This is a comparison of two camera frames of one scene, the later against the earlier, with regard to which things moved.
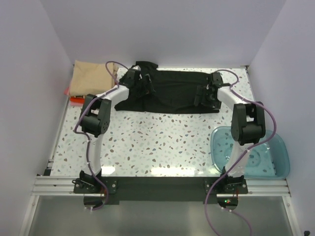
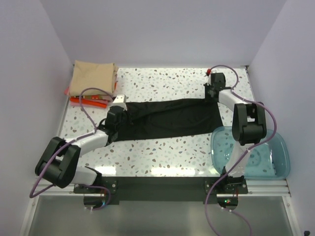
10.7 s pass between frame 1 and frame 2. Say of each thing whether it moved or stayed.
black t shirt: moved
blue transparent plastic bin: stayed
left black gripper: moved
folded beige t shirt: stayed
